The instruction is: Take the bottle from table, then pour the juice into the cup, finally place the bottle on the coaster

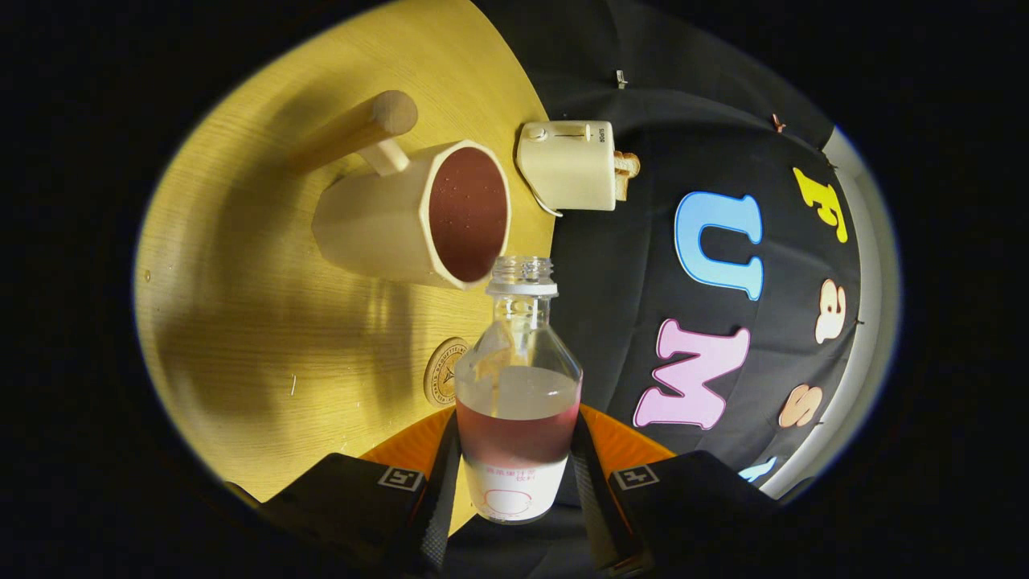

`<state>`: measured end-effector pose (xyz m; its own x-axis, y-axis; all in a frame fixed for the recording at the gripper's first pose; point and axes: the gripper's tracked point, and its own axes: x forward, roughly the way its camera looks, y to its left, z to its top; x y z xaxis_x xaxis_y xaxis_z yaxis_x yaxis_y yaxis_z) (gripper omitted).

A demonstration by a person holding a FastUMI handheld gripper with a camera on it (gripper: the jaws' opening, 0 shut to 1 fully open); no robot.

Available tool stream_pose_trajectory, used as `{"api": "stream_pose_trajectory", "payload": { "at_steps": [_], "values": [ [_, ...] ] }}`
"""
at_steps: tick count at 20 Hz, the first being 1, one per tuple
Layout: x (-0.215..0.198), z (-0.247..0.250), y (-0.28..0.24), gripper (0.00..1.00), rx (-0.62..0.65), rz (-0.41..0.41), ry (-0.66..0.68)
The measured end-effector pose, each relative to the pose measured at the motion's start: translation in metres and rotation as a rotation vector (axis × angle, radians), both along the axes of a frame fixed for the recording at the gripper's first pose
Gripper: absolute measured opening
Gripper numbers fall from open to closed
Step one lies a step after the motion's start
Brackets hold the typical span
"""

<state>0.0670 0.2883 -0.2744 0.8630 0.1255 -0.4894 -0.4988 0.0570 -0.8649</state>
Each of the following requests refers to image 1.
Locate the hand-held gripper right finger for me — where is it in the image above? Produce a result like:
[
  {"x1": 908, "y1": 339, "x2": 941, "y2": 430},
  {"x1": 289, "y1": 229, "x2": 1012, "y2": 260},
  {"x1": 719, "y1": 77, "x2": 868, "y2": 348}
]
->
[{"x1": 569, "y1": 404, "x2": 782, "y2": 579}]

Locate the round wooden coaster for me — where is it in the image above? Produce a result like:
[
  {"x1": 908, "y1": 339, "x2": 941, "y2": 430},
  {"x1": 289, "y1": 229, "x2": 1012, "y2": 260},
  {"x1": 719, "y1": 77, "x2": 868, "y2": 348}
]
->
[{"x1": 424, "y1": 337, "x2": 469, "y2": 408}]

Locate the cream toaster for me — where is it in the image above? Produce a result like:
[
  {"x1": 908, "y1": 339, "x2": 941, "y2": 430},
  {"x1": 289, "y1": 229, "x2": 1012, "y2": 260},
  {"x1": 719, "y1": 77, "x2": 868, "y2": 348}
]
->
[{"x1": 515, "y1": 121, "x2": 617, "y2": 212}]

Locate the white toaster cable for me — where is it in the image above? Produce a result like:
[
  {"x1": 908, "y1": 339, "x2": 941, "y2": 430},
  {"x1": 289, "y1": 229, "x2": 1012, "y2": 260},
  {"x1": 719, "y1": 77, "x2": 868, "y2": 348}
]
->
[{"x1": 527, "y1": 173, "x2": 564, "y2": 218}]

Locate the wooden table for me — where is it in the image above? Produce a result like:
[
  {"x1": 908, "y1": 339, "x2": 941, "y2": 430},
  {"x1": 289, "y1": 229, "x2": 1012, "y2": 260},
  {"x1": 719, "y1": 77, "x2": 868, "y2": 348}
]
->
[{"x1": 133, "y1": 0, "x2": 557, "y2": 536}]

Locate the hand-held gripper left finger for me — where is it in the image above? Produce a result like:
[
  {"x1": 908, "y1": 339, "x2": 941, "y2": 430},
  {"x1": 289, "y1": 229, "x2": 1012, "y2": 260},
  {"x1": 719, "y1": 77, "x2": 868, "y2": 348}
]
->
[{"x1": 225, "y1": 404, "x2": 463, "y2": 579}]

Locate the clear juice bottle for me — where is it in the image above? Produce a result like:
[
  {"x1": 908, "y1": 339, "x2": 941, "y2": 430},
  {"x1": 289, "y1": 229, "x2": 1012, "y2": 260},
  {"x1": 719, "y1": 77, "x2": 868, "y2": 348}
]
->
[{"x1": 454, "y1": 256, "x2": 584, "y2": 525}]

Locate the cream cup with wooden handle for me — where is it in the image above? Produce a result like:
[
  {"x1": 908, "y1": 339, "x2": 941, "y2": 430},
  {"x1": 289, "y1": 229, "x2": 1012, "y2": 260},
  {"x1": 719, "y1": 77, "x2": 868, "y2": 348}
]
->
[{"x1": 293, "y1": 90, "x2": 513, "y2": 292}]

